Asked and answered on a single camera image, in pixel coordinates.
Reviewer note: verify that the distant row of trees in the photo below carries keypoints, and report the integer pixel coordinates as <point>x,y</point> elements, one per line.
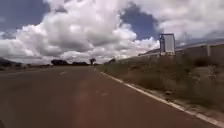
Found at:
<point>71,62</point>

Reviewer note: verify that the white dashed centre line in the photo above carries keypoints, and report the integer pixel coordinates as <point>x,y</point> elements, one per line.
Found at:
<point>63,72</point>

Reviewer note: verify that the grass verge with weeds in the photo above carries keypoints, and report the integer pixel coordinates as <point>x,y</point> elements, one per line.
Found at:
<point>166,76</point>

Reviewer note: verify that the white road edge line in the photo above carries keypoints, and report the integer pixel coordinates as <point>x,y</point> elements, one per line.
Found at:
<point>160,99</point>

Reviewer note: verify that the white billboard sign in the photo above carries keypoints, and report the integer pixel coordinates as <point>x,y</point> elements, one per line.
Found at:
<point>167,43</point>

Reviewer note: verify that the reddish brown asphalt road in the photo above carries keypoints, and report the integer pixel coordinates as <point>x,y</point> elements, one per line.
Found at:
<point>66,103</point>

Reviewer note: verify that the long concrete fence wall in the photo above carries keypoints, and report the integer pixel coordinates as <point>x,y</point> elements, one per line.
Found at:
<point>200,50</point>

